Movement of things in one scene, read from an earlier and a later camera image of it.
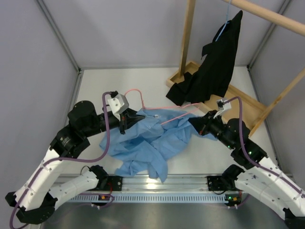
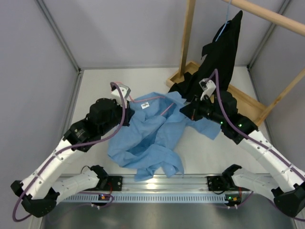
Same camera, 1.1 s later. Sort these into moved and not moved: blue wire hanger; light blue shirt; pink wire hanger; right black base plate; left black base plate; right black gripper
Moved: light blue shirt; pink wire hanger; right black gripper
Not moved: left black base plate; blue wire hanger; right black base plate
